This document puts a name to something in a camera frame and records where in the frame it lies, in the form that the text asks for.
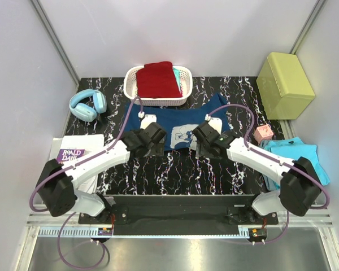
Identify navy blue t shirt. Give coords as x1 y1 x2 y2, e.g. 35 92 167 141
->
124 93 230 151

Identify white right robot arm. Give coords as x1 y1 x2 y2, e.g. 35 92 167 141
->
193 121 321 224

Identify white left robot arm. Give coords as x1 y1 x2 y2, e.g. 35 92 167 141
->
34 122 167 224

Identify white plastic basket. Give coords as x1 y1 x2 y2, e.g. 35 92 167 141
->
123 63 193 107

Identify pink cube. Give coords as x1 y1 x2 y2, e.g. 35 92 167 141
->
254 124 274 143

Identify folded red t shirt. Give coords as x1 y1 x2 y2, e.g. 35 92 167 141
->
136 61 182 99

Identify light blue headphones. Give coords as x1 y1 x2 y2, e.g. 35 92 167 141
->
69 89 107 122

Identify folded teal t shirt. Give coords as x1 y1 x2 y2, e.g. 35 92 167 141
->
172 67 182 94

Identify grey-blue t shirt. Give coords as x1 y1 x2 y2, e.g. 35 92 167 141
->
259 140 280 191

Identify Roald Dahl book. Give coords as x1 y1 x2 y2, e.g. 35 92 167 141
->
56 148 85 164

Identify cyan t shirt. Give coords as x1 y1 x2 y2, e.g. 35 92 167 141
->
260 137 330 186

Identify yellow-green box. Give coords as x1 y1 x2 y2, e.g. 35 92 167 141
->
257 52 315 120

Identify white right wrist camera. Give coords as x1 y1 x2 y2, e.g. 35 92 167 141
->
205 114 223 134

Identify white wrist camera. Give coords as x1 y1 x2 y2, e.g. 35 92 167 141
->
138 112 157 129
205 114 223 134

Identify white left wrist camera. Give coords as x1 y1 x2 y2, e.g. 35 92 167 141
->
138 112 157 129

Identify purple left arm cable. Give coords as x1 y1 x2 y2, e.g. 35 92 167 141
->
29 96 145 269

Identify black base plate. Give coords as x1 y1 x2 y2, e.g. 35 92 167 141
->
79 194 279 226

